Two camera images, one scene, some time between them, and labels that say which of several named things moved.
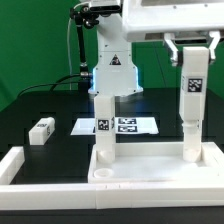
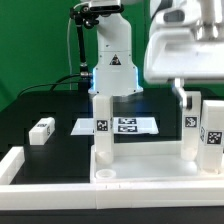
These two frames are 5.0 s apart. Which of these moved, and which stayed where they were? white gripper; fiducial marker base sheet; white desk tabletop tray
Moved: white gripper
Stayed: fiducial marker base sheet; white desk tabletop tray
